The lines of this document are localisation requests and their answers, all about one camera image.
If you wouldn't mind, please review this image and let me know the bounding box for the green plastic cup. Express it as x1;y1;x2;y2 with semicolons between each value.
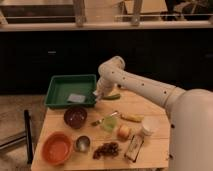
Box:
101;116;117;132

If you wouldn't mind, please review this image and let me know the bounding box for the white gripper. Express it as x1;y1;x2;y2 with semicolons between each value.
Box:
93;77;114;100

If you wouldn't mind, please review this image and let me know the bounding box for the small metal cup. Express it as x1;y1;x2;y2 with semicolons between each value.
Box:
75;136;90;152

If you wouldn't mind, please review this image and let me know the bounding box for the green cucumber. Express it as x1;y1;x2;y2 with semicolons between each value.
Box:
102;94;121;100

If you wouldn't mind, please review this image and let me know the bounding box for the black metal stand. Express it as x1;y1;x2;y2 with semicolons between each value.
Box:
0;110;34;164

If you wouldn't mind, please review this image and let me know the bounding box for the bunch of dark grapes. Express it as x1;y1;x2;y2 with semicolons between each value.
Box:
93;142;120;159

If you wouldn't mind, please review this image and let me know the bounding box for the knife with green handle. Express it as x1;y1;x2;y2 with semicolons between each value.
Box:
90;111;119;126

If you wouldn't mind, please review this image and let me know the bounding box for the green plastic tray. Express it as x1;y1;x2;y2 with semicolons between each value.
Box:
45;74;96;109

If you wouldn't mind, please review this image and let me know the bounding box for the grey towel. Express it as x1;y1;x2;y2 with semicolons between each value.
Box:
68;94;86;103

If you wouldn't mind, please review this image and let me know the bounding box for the white cup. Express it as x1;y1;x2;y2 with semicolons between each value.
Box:
141;116;159;136

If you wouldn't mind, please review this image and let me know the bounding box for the apple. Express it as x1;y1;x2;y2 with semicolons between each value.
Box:
117;125;131;140

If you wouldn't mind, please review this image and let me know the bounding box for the orange bowl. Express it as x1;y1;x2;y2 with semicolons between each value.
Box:
41;131;73;166

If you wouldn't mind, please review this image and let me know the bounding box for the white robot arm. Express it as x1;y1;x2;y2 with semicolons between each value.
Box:
95;56;213;171

